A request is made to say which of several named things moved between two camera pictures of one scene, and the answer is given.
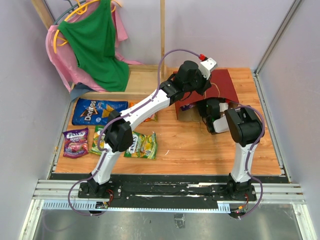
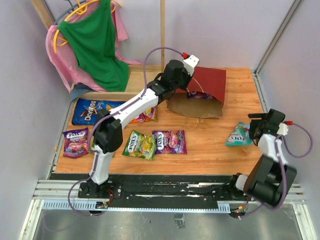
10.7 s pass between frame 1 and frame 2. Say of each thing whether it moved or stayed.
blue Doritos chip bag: stayed
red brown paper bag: moved
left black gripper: moved
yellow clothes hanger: stayed
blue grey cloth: stayed
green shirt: stayed
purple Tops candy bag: stayed
